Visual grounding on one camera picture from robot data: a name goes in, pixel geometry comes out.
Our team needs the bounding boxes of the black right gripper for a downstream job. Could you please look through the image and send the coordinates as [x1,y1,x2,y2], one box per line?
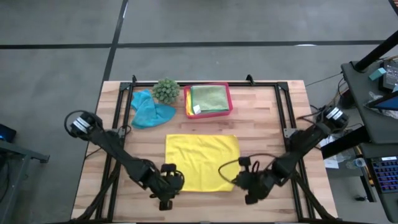
[232,156,276,205]

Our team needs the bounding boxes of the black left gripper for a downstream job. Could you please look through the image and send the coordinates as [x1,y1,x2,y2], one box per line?
[150,162,186,212]

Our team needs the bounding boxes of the yellow microfiber towel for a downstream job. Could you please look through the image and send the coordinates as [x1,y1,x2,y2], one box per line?
[164,133,241,193]
[185,89,195,116]

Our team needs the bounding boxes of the blue microfiber towel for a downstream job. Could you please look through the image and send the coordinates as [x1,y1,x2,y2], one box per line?
[129,89,177,130]

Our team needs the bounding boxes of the green microfiber towel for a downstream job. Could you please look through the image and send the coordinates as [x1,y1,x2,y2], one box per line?
[190,84,230,114]

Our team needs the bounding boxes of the white crumpled paper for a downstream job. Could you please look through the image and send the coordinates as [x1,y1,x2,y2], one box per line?
[317,133,340,169]

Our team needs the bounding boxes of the pink plastic bin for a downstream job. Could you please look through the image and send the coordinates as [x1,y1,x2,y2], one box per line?
[183,82,234,120]

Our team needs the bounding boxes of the green artificial potted plant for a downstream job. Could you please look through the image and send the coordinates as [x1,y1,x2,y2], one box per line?
[151,77,181,105]

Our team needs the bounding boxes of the clear plastic bottle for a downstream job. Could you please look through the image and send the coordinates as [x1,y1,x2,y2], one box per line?
[345,157,368,170]

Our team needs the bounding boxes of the black keyboard desk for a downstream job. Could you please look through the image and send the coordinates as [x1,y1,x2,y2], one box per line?
[320,126,398,223]

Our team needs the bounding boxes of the blue-keyed keyboard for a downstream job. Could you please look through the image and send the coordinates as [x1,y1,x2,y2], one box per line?
[369,156,398,194]

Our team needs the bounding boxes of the black side desk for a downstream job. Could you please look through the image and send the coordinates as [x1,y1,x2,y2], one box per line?
[340,60,398,146]

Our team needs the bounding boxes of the grey metal desk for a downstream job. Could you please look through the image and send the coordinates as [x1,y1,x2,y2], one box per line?
[0,138,50,224]

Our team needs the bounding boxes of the laptop with blue screen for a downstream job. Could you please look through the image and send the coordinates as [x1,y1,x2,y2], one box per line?
[364,93,398,112]

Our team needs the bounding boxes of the teal block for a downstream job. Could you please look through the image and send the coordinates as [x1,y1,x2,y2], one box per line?
[369,67,387,82]

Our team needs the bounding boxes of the black device with blue light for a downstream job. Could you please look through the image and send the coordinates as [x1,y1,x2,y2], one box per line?
[0,123,17,144]

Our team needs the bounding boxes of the black tablet device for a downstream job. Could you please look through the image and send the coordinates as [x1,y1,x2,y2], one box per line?
[381,58,398,91]

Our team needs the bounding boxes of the black slanted pole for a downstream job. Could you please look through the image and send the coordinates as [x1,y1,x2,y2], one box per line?
[353,30,398,73]

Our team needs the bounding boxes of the black aluminium table frame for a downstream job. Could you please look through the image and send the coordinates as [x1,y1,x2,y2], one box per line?
[73,73,340,223]

